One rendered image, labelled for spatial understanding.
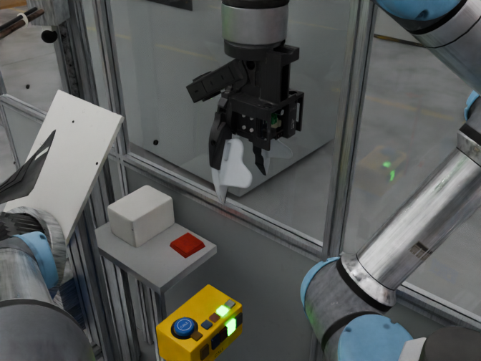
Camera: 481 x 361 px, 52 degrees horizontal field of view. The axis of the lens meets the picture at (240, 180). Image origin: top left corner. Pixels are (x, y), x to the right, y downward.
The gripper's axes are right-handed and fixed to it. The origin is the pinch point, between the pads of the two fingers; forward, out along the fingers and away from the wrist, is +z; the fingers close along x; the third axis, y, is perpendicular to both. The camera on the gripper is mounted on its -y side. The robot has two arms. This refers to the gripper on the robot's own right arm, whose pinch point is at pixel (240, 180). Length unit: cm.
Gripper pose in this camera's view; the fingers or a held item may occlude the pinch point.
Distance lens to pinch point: 68.3
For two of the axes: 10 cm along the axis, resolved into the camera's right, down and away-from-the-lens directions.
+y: 7.7, 3.4, -5.4
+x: 6.4, -4.1, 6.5
